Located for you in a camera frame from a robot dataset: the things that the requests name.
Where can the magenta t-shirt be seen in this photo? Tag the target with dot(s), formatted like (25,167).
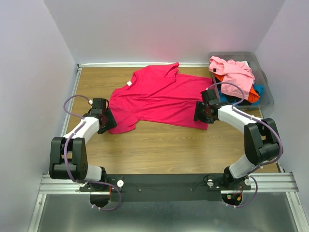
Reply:
(158,93)

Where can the clear plastic bin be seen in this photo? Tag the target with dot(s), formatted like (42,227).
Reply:
(266,100)

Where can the orange t-shirt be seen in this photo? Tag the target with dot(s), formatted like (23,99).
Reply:
(238,93)

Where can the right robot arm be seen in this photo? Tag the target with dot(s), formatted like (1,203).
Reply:
(262,144)

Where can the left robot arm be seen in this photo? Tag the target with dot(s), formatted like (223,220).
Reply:
(68,155)

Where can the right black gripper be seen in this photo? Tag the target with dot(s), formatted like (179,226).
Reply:
(198,111)

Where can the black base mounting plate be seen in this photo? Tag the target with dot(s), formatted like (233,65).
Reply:
(166,188)

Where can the light pink t-shirt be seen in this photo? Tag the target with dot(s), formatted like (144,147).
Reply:
(236,72)

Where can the teal t-shirt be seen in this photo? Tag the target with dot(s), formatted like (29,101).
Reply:
(253,99)

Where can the aluminium front rail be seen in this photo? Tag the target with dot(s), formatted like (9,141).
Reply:
(263,182)

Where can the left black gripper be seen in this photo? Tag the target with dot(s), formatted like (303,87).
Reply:
(110,120)

